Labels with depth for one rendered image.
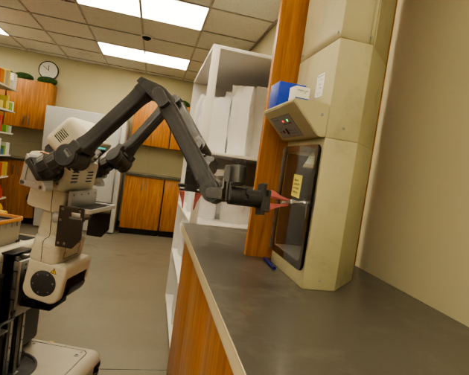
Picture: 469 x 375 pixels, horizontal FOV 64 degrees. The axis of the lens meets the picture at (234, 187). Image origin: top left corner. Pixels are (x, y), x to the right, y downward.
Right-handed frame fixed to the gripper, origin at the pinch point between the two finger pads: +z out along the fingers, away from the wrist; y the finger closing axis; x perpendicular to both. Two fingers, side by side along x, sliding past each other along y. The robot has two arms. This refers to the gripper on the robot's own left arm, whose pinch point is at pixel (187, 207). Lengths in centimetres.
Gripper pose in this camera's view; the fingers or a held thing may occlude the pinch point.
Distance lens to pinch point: 153.4
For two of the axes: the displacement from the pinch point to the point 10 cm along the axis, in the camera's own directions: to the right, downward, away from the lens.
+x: -2.1, -0.8, 9.8
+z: -1.4, 9.9, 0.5
